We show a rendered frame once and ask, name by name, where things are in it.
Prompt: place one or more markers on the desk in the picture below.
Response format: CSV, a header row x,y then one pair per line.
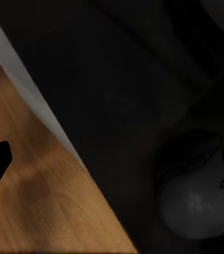
x,y
122,78

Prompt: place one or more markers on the desktop computer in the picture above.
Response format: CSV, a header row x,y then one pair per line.
x,y
25,85

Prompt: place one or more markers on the monitor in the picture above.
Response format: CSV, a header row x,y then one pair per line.
x,y
209,109

